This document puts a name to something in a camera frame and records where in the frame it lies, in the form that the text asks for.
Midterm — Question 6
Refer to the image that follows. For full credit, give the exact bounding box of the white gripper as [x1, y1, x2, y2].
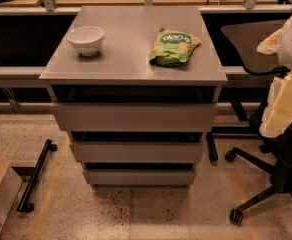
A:
[257, 29, 292, 138]

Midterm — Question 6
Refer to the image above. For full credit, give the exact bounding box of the grey drawer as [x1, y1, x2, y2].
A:
[83, 170, 195, 186]
[70, 142, 203, 163]
[51, 103, 218, 132]

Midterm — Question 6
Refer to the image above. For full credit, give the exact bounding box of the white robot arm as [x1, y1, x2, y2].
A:
[257, 16, 292, 138]

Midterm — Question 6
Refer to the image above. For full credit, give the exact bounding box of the grey drawer cabinet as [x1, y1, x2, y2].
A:
[39, 5, 228, 189]

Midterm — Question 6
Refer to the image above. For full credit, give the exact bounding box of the grey bottom drawer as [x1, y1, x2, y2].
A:
[83, 170, 195, 186]

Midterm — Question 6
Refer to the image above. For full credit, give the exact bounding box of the grey top drawer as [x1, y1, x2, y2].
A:
[51, 103, 218, 132]

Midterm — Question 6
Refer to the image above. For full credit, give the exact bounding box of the black office chair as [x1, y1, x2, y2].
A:
[220, 18, 292, 226]

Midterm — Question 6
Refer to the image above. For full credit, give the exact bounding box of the black desk leg foot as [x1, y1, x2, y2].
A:
[206, 132, 218, 161]

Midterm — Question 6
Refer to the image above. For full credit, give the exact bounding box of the green snack bag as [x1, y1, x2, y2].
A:
[148, 28, 201, 67]

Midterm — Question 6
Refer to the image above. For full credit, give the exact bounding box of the white ceramic bowl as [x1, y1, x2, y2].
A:
[67, 26, 104, 56]

